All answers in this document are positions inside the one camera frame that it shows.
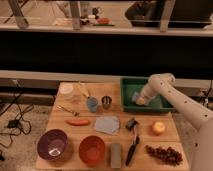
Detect purple bowl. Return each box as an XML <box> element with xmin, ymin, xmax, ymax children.
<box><xmin>37</xmin><ymin>129</ymin><xmax>68</xmax><ymax>161</ymax></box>

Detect orange bowl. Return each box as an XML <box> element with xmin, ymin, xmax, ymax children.
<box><xmin>78</xmin><ymin>135</ymin><xmax>106</xmax><ymax>167</ymax></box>

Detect light blue cloth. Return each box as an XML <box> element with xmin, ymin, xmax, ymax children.
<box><xmin>94</xmin><ymin>116</ymin><xmax>120</xmax><ymax>135</ymax></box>

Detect dark grape bunch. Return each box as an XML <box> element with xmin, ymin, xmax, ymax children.
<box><xmin>145</xmin><ymin>145</ymin><xmax>183</xmax><ymax>166</ymax></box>

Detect yellow apple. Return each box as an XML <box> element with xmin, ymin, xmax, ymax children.
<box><xmin>151</xmin><ymin>121</ymin><xmax>166</xmax><ymax>135</ymax></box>

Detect orange carrot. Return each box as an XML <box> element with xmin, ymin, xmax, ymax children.
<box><xmin>65</xmin><ymin>119</ymin><xmax>90</xmax><ymax>126</ymax></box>

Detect green plastic tray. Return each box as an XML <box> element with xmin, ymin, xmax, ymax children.
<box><xmin>120</xmin><ymin>77</ymin><xmax>174</xmax><ymax>113</ymax></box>

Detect blue yellow sponge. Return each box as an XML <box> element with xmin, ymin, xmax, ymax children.
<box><xmin>132</xmin><ymin>92</ymin><xmax>145</xmax><ymax>105</ymax></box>

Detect blue cup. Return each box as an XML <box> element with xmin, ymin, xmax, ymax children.
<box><xmin>86</xmin><ymin>97</ymin><xmax>99</xmax><ymax>113</ymax></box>

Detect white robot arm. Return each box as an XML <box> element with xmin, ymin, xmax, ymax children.
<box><xmin>139</xmin><ymin>73</ymin><xmax>213</xmax><ymax>171</ymax></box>

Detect black power cables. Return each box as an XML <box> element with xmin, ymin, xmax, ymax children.
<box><xmin>0</xmin><ymin>81</ymin><xmax>34</xmax><ymax>161</ymax></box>

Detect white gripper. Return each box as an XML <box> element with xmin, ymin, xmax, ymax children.
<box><xmin>140</xmin><ymin>84</ymin><xmax>157</xmax><ymax>102</ymax></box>

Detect yellow handled utensil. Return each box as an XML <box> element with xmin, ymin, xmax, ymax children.
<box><xmin>77</xmin><ymin>83</ymin><xmax>90</xmax><ymax>98</ymax></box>

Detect grey sponge block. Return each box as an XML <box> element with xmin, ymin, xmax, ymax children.
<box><xmin>110</xmin><ymin>143</ymin><xmax>121</xmax><ymax>169</ymax></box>

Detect black handled brush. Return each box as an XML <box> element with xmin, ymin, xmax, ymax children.
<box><xmin>125</xmin><ymin>118</ymin><xmax>140</xmax><ymax>166</ymax></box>

